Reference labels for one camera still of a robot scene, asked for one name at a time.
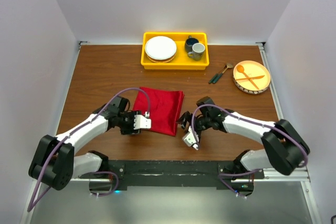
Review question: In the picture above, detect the red cloth napkin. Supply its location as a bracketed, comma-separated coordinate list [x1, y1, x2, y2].
[133, 87, 184, 136]

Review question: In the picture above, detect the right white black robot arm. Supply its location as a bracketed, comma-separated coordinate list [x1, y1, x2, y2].
[176, 97, 310, 178]

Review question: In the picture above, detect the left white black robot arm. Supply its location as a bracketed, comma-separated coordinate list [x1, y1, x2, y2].
[28, 96, 151, 190]

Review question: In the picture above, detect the yellow plastic bin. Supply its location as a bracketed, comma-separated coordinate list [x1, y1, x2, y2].
[141, 31, 209, 70]

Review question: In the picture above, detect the brass spoon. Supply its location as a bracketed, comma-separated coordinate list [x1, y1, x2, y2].
[216, 63, 233, 83]

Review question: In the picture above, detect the wooden plate under white plate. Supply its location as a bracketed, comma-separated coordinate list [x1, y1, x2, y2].
[146, 55, 175, 63]

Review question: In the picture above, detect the grey white mug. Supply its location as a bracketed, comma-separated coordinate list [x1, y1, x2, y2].
[187, 43, 205, 61]

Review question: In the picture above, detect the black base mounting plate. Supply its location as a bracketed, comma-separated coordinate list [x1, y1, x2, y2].
[78, 159, 264, 200]

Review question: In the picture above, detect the orange wooden spoon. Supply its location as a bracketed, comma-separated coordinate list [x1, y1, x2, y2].
[237, 65, 259, 89]

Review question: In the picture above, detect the dark blue mug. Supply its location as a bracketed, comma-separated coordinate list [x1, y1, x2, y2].
[184, 35, 199, 53]

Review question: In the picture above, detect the orange wooden plate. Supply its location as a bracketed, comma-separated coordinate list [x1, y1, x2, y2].
[233, 60, 271, 94]

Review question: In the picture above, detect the orange wooden knife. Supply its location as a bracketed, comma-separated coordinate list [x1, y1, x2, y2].
[234, 75, 265, 81]

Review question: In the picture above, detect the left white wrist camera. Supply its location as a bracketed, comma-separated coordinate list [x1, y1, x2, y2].
[133, 111, 152, 130]

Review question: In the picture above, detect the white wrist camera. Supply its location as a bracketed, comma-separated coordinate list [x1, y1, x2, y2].
[133, 111, 152, 130]
[182, 127, 199, 151]

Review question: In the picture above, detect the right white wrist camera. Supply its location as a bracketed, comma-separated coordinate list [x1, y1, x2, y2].
[182, 127, 199, 151]

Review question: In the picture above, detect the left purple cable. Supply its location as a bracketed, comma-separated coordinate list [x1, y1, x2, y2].
[26, 88, 151, 212]

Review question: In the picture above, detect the aluminium frame rail right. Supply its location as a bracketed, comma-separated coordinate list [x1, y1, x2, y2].
[256, 42, 284, 120]

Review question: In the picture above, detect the aluminium frame rail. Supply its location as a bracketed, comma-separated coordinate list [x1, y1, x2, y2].
[256, 42, 284, 120]
[33, 158, 311, 183]

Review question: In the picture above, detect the aluminium frame rail front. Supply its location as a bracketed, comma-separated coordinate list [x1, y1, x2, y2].
[33, 158, 311, 183]

